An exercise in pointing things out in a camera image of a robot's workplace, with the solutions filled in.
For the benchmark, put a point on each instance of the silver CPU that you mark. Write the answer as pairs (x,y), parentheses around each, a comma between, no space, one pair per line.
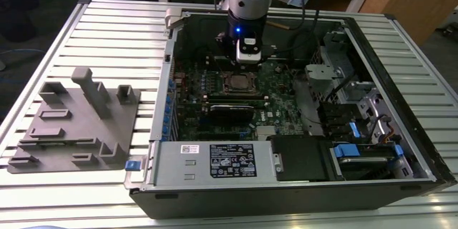
(241,82)

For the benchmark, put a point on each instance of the metal locking lever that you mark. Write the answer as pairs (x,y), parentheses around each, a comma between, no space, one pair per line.
(243,93)

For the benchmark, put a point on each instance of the CPU socket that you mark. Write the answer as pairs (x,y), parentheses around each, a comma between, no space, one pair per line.
(225,91)

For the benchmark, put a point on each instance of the blue expansion slot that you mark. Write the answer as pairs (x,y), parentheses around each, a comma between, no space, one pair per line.
(246,133)

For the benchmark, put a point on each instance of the grey plastic case latch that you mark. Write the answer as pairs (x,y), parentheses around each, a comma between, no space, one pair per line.
(174,14)

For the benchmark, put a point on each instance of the green motherboard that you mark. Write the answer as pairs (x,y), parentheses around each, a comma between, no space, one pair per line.
(282,108)

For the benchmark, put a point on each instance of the black graphics card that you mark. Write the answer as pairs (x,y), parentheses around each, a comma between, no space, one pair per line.
(230,117)

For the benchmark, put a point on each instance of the silver metal drive cage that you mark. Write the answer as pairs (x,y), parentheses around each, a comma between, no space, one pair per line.
(358,89)

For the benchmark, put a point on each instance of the silver chipset heat sink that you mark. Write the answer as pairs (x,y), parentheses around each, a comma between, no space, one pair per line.
(266,130)

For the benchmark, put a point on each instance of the blue disk carrier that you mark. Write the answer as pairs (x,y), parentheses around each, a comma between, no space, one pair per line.
(345,150)
(353,129)

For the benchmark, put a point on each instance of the wooden cabinet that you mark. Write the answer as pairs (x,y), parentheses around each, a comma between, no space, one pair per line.
(422,3)

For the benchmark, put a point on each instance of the grey power supply unit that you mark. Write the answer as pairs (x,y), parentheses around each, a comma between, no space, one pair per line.
(168,159)

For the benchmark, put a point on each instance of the blue case latch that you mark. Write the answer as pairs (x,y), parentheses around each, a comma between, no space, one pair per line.
(132,166)

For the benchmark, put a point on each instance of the grey parts rack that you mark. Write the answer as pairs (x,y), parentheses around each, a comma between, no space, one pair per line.
(82,132)

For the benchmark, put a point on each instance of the black open PC case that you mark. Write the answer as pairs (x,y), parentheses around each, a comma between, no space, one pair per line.
(250,205)

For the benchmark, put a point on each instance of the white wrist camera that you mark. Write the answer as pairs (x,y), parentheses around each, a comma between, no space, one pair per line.
(249,57)

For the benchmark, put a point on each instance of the grey metal bracket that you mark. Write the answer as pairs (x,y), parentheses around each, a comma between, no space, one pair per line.
(319,74)

